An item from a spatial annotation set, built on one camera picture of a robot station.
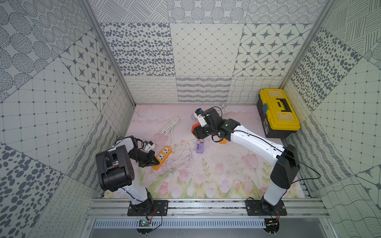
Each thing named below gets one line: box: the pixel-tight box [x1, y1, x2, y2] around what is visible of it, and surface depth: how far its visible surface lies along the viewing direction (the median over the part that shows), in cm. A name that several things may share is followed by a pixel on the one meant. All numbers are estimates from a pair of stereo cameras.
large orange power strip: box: [151, 145, 173, 172], surface depth 92 cm
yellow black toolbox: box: [256, 88, 301, 139], surface depth 97 cm
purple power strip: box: [195, 138, 204, 154], surface depth 97 cm
